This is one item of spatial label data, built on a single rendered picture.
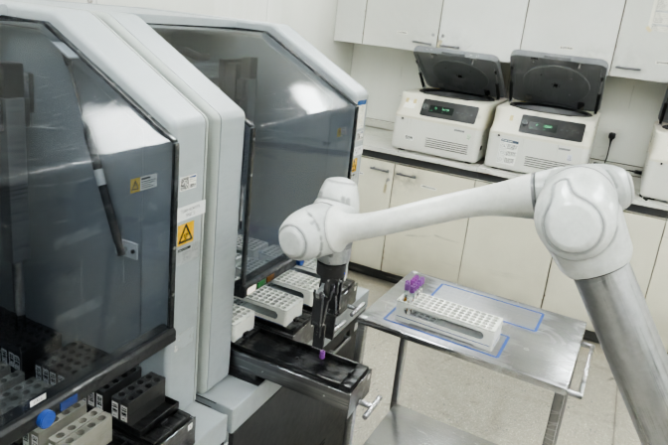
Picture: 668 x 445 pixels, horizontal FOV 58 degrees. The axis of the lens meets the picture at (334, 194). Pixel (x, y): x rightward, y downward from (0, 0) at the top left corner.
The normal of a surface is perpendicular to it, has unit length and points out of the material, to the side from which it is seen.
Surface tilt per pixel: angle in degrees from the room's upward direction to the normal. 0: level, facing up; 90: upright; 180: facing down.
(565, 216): 85
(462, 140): 90
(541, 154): 90
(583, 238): 83
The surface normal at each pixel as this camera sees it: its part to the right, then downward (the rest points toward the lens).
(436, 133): -0.47, 0.20
